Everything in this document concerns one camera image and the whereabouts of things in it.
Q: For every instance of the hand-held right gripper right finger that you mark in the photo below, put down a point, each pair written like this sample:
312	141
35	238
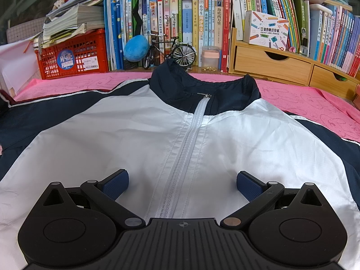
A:
249	185

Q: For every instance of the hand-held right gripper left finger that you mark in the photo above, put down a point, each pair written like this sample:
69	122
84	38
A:
116	184

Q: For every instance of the white and navy jacket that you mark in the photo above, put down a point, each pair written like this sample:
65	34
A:
112	132

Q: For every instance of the pink rabbit print blanket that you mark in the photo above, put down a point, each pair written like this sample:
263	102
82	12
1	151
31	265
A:
309	104

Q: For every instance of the wooden drawer organizer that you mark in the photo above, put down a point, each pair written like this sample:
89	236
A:
270	62

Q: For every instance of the red plastic crate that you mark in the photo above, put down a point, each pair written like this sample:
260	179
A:
73	59

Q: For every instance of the blue plush ball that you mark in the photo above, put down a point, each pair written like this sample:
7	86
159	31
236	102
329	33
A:
136	47

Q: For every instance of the black model bicycle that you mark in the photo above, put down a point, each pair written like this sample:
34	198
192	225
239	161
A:
182	52

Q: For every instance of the small glass bottle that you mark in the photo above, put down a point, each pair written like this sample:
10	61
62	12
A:
304	45

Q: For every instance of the white paper sheet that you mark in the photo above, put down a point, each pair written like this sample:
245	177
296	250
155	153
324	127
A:
17	67

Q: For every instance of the white printed carton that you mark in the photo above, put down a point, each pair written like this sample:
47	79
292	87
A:
265	29

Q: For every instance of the stack of papers and booklets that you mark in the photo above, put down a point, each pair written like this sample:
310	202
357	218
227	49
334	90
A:
76	17

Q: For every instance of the grey board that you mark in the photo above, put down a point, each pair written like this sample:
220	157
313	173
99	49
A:
24	35

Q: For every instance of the row of colourful books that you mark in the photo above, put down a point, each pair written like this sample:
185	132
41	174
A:
174	14

